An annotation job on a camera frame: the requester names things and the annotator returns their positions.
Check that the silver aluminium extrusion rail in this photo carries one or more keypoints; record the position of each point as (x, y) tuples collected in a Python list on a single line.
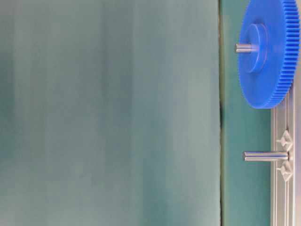
[(286, 175)]

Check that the steel shaft through large gear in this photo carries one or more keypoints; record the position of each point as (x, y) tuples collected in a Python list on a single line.
[(245, 48)]

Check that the large blue plastic gear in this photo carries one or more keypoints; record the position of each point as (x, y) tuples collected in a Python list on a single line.
[(273, 29)]

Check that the bare steel shaft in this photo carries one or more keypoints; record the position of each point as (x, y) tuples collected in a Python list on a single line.
[(265, 156)]

